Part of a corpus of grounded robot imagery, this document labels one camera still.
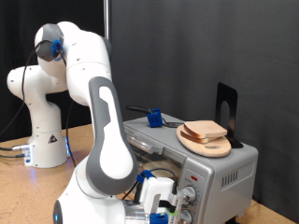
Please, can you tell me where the round wooden cutting board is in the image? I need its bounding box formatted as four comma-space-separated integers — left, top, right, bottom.
176, 123, 233, 159

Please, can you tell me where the silver oven knob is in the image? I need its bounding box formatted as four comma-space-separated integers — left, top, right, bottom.
179, 209, 194, 224
182, 186, 198, 203

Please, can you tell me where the blue cable clip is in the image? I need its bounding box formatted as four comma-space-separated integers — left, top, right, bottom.
135, 169, 156, 185
50, 39, 65, 62

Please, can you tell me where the white bread slice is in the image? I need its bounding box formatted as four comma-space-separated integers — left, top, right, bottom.
183, 119, 229, 140
179, 130, 218, 145

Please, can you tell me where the silver toaster oven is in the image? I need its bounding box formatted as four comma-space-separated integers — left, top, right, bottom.
122, 112, 260, 224

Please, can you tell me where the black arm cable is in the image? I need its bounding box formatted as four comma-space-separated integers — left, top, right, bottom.
0, 39, 180, 202

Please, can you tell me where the metal fork with blue block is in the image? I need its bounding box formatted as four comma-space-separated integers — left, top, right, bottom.
125, 104, 183, 128

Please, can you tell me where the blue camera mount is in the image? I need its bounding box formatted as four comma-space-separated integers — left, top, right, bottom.
149, 212, 170, 224

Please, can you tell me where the black cable with silver connector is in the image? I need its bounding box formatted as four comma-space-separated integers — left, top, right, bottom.
0, 144, 32, 153

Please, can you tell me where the glass oven door with handle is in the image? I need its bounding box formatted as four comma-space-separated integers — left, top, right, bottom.
123, 125, 189, 185

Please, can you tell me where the black metal bookend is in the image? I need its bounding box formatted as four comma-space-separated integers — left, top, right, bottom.
214, 81, 245, 149

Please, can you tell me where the metal pole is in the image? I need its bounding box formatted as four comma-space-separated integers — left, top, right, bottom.
103, 0, 112, 41

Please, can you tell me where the black base cable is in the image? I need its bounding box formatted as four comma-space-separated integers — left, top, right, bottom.
0, 153, 26, 160

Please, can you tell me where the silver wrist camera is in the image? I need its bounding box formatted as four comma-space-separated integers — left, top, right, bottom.
167, 189, 185, 224

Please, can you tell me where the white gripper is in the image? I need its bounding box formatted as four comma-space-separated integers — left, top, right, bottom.
138, 176, 180, 224

